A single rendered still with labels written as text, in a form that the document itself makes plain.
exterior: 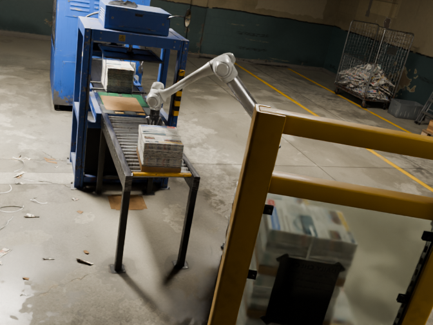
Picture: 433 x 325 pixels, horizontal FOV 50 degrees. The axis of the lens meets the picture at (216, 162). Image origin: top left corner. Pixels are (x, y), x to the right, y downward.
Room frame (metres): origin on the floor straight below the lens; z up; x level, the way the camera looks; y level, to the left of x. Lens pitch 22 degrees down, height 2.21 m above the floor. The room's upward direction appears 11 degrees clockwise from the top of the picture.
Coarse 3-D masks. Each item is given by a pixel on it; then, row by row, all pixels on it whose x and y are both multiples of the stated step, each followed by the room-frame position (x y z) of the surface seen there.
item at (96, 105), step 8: (96, 96) 4.61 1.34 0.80; (120, 96) 4.78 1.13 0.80; (128, 96) 4.82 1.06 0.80; (136, 96) 4.87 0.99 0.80; (144, 96) 4.95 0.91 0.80; (96, 104) 4.35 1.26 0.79; (144, 104) 4.63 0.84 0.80; (96, 112) 4.11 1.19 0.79; (104, 112) 4.14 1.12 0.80; (112, 112) 4.19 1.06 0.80; (120, 112) 4.23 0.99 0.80; (128, 112) 4.28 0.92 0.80; (136, 112) 4.32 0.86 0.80; (144, 112) 4.39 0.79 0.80; (96, 120) 4.10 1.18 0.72
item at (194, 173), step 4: (160, 124) 4.10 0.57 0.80; (164, 124) 4.12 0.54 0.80; (184, 156) 3.45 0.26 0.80; (184, 160) 3.37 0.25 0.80; (188, 160) 3.38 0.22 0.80; (188, 164) 3.30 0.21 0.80; (188, 168) 3.23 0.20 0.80; (192, 168) 3.24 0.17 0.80; (192, 172) 3.17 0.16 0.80; (196, 172) 3.18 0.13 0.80; (192, 176) 3.13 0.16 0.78; (196, 176) 3.11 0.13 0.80; (188, 180) 3.19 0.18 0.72; (192, 180) 3.12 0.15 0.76; (196, 180) 3.11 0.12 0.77; (188, 184) 3.18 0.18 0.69; (192, 184) 3.11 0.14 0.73; (196, 184) 3.11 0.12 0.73; (192, 188) 3.10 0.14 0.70; (196, 188) 3.11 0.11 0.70
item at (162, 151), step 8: (144, 136) 3.11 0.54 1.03; (152, 136) 3.14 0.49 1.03; (160, 136) 3.18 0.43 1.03; (144, 144) 3.00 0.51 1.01; (152, 144) 3.02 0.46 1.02; (160, 144) 3.04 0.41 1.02; (168, 144) 3.05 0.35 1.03; (176, 144) 3.07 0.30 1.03; (144, 152) 3.00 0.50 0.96; (152, 152) 3.01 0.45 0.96; (160, 152) 3.03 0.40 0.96; (168, 152) 3.05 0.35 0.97; (176, 152) 3.07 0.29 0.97; (144, 160) 3.00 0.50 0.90; (152, 160) 3.01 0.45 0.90; (160, 160) 3.03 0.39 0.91; (168, 160) 3.05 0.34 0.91; (176, 160) 3.07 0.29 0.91
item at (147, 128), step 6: (144, 126) 3.32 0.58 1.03; (150, 126) 3.34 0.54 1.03; (156, 126) 3.36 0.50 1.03; (162, 126) 3.39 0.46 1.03; (168, 126) 3.41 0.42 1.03; (162, 132) 3.27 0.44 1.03; (168, 132) 3.29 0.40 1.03; (174, 132) 3.31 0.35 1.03; (138, 144) 3.32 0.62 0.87; (138, 150) 3.28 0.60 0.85
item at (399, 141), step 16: (272, 112) 1.34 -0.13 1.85; (288, 112) 1.37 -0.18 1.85; (288, 128) 1.34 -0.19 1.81; (304, 128) 1.34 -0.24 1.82; (320, 128) 1.34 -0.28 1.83; (336, 128) 1.34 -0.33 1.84; (352, 128) 1.35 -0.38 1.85; (368, 128) 1.37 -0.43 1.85; (384, 128) 1.40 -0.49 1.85; (352, 144) 1.35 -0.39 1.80; (368, 144) 1.35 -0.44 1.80; (384, 144) 1.35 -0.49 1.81; (400, 144) 1.36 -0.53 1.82; (416, 144) 1.36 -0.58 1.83; (432, 144) 1.36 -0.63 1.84
